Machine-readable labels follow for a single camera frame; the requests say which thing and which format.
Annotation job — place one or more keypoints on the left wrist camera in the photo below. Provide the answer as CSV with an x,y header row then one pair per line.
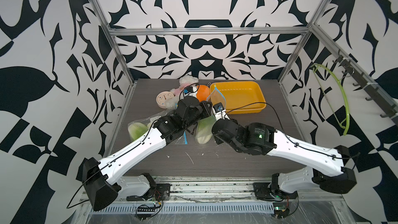
x,y
190,91

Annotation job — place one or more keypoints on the black wall hook rack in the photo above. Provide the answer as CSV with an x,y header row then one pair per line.
x,y
364,81

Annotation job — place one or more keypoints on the white teddy bear pink shirt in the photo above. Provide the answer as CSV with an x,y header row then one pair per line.
x,y
184,82

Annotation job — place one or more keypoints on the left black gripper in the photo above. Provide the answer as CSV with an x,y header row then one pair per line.
x,y
204,110

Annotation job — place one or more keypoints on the orange plush toy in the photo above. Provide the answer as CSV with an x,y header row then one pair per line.
x,y
203,93

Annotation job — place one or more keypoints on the chinese cabbage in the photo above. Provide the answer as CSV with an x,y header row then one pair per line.
x,y
136,130
203,132

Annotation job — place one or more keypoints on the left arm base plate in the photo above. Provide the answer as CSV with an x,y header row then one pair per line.
x,y
144,188

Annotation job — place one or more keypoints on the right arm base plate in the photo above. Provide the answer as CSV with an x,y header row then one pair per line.
x,y
271,191

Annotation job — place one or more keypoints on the aluminium frame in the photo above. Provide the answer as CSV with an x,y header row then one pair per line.
x,y
279,39

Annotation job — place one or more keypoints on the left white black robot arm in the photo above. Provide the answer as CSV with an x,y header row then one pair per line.
x,y
102,179

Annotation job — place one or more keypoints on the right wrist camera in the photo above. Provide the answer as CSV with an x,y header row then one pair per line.
x,y
219,112

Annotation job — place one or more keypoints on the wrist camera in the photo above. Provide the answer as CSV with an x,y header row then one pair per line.
x,y
190,91
219,112

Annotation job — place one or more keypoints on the yellow plastic tray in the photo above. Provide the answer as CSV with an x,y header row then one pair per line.
x,y
240,97

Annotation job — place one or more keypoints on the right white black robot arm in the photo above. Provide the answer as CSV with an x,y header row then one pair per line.
x,y
323,168

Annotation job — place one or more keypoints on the clear zipper bag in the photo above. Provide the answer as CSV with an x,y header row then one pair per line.
x,y
215,97
151,123

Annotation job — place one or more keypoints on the small pink round clock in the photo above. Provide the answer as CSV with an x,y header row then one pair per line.
x,y
162,97

